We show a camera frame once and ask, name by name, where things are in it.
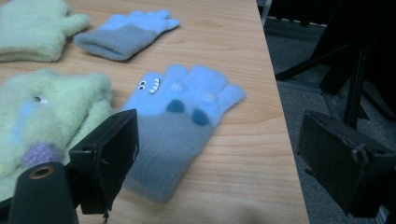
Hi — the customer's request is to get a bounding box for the white table frame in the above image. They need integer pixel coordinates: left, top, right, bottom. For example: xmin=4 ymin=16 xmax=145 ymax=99
xmin=256 ymin=0 xmax=274 ymax=27

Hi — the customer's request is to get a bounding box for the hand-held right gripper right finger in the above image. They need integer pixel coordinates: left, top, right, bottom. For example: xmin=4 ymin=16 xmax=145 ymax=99
xmin=297 ymin=110 xmax=396 ymax=218

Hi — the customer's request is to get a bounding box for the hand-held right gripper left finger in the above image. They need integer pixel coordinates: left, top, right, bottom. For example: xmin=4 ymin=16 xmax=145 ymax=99
xmin=68 ymin=108 xmax=140 ymax=216

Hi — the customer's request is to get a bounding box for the plain blue and grey glove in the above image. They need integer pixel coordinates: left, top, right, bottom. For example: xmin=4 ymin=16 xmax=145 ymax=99
xmin=74 ymin=9 xmax=181 ymax=62

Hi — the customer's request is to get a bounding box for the plain green fuzzy glove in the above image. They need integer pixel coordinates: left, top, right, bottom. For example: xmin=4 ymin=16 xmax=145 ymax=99
xmin=0 ymin=0 xmax=91 ymax=63

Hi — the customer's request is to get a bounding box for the black stand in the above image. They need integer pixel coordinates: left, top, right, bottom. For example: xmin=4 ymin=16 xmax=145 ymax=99
xmin=275 ymin=0 xmax=396 ymax=129

